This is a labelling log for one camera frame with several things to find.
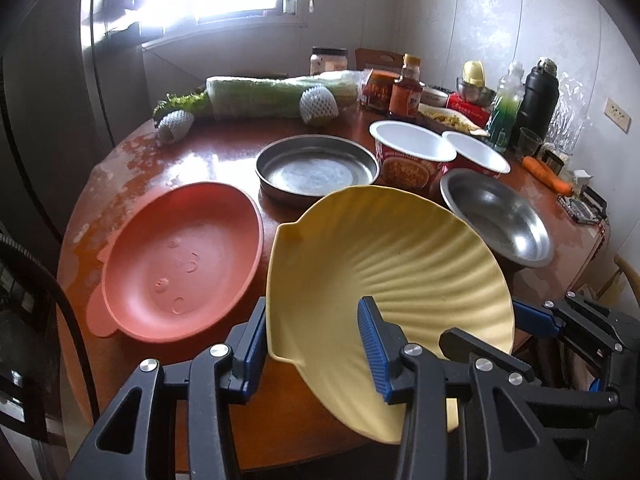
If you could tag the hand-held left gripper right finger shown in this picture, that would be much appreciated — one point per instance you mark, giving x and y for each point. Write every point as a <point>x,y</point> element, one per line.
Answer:
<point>374,350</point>

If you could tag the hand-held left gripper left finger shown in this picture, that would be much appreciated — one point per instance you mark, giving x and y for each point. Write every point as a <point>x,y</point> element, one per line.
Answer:
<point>252,340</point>

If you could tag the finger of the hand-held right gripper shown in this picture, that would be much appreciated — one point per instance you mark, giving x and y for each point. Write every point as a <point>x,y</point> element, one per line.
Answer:
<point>465,342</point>
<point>532,317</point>

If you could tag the yellow shell-shaped plate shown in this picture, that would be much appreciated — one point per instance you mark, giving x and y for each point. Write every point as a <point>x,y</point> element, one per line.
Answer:
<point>400,260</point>

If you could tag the wide steel bowl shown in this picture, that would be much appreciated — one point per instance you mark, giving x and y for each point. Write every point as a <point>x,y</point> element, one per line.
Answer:
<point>495,220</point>

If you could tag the pink oval plate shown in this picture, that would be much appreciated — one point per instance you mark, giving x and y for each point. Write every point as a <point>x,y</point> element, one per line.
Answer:
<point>185,260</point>

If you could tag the red instant noodle bowl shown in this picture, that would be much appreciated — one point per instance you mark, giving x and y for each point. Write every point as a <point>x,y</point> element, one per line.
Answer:
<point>475,152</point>
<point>410,142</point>

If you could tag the round steel pan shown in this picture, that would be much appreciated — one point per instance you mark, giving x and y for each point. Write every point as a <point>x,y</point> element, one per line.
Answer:
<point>315,172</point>

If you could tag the light wooden chair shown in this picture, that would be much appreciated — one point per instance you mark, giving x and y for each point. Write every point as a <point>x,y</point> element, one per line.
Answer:
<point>627,275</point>

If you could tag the black metal tool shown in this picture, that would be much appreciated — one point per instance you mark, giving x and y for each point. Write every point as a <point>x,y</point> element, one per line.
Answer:
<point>582,207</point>

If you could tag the orange carrot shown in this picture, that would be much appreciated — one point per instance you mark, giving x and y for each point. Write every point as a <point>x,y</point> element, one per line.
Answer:
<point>547,175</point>

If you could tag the small white box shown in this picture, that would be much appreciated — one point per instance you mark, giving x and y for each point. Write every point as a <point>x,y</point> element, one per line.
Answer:
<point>582,177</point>

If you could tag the small metal cup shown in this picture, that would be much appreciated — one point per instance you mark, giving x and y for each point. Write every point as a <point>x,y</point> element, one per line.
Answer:
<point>552,160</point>

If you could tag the clear plastic cup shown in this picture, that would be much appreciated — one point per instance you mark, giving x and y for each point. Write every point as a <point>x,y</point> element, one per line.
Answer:
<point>529,142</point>

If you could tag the green drink bottle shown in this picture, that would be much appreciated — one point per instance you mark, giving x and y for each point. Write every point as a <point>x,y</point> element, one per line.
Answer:
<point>505,110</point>

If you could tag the clear plastic bag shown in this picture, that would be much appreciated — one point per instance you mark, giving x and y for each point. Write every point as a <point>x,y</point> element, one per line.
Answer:
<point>570,110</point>

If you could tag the white plate with food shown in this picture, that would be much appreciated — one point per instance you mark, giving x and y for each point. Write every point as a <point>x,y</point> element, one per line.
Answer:
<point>450,120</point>

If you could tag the black thermos flask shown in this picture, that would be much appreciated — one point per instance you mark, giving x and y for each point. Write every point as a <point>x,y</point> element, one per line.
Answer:
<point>537,100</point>

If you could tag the red tissue box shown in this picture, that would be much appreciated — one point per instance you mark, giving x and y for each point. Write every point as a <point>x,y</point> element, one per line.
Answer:
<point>467,107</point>

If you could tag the fruit in white foam net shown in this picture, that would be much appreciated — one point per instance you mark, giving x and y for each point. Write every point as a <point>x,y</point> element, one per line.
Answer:
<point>317,105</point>
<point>175,127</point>

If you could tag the small steel bowl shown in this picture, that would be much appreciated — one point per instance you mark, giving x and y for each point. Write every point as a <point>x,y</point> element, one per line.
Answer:
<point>475,94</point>

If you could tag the wrapped napa cabbage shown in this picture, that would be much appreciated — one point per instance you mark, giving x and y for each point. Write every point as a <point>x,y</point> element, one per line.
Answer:
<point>260,95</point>

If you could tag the green leafy lettuce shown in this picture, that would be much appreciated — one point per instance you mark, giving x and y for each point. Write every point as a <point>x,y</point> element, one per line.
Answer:
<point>185,102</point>

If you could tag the orange label sauce bottle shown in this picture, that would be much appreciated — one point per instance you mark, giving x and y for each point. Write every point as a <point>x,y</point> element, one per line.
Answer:
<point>407,97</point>

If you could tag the yellow plastic cup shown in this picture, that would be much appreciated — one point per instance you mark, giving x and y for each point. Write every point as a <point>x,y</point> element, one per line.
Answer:
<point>474,72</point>

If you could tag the clear jar with dark lid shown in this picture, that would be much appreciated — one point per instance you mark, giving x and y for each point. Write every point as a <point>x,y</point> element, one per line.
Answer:
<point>328,62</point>

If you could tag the wooden chair back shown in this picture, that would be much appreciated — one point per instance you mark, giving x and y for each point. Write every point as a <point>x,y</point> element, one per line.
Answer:
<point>370,57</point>

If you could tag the grey refrigerator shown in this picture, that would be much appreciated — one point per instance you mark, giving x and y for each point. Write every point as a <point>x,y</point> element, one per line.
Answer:
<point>40,85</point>

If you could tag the white wall socket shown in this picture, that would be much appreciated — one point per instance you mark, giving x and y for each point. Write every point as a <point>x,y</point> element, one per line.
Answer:
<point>617,115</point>

